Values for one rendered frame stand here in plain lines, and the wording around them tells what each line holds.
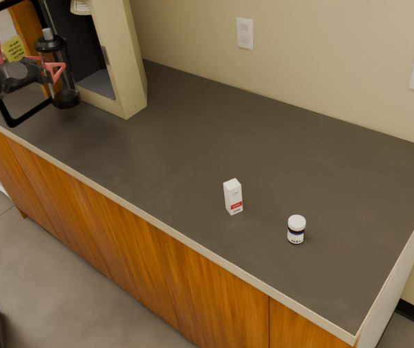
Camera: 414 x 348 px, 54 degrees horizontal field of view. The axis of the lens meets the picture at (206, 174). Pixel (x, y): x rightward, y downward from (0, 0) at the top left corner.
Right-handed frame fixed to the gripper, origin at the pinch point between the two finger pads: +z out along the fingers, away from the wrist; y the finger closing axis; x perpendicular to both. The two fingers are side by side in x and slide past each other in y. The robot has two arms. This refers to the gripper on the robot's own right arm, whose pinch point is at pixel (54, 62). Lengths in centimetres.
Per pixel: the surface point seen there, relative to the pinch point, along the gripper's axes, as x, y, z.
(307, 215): 25, -94, 4
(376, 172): 23, -104, 29
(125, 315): 121, -18, -14
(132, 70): 7.3, -15.6, 20.1
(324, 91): 15, -76, 53
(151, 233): 42, -50, -15
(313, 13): -12, -70, 51
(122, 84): 10.7, -15.3, 14.5
